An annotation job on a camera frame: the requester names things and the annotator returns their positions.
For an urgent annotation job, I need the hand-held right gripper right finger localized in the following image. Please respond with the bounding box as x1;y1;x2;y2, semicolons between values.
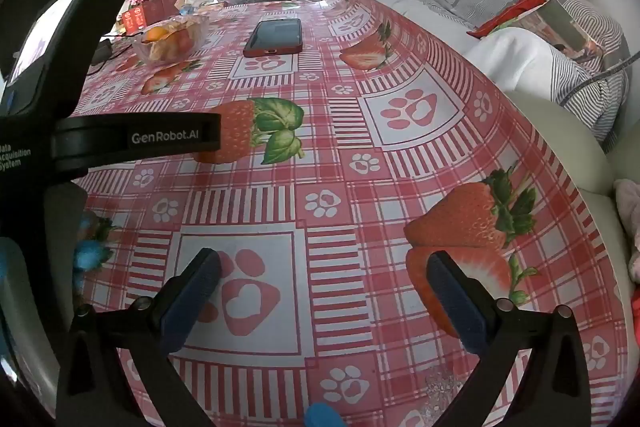
426;251;592;427

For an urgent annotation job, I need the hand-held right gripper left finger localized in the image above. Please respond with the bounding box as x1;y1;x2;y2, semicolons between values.
56;248;222;427

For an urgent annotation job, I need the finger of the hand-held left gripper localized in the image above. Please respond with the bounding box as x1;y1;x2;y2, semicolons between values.
54;112;222;176

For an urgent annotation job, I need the small red apple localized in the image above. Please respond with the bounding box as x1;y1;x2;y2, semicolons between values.
172;29;195;55

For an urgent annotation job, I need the clear glass bowl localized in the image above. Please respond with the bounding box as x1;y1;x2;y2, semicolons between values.
131;14;211;64

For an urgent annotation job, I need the person's left hand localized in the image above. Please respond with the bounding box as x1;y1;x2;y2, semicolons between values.
74;213;112;272

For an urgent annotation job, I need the person's right hand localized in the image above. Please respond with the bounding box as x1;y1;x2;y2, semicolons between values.
305;402;344;427

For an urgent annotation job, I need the pale peach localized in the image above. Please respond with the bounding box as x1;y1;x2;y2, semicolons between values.
148;41;177;62

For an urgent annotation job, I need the black electronic box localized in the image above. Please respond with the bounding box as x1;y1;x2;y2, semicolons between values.
90;41;115;64

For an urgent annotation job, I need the orange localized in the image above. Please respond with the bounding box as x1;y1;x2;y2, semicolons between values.
141;26;172;44

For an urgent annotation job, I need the bright red gift box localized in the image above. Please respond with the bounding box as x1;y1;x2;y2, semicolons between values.
121;4;151;34

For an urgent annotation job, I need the dark red gift box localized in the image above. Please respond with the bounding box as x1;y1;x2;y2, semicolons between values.
145;0;180;24

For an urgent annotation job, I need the pile of snack packets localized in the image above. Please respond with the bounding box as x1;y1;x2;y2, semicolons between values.
175;0;231;15

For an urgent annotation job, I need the smartphone in red case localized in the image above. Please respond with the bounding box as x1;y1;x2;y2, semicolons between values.
243;18;304;58

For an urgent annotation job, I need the strawberry print pink tablecloth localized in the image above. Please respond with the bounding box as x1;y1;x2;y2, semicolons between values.
64;0;632;427

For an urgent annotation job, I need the cream sofa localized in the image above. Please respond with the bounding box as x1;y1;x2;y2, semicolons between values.
357;0;640;427

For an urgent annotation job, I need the white blanket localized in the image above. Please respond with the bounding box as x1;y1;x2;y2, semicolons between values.
462;27;586;108

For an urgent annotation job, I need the striped grey blanket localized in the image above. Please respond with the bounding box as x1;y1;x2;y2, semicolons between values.
550;0;632;152

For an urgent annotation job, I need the red snack packet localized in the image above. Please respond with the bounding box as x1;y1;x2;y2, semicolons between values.
467;0;548;40

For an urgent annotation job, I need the open magazine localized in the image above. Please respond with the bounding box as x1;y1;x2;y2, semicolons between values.
505;0;608;70

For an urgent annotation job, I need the grey braided cable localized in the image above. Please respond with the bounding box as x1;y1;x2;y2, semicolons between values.
557;51;640;105

